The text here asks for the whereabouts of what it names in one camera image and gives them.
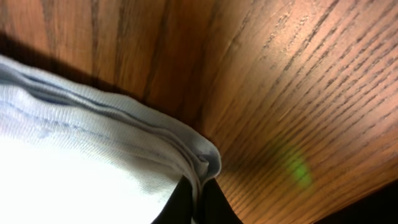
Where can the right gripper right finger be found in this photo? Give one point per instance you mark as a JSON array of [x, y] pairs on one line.
[[214, 207]]

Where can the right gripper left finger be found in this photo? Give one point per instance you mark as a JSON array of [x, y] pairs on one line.
[[179, 207]]

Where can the light blue printed t-shirt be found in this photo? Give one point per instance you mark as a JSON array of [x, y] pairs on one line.
[[73, 154]]

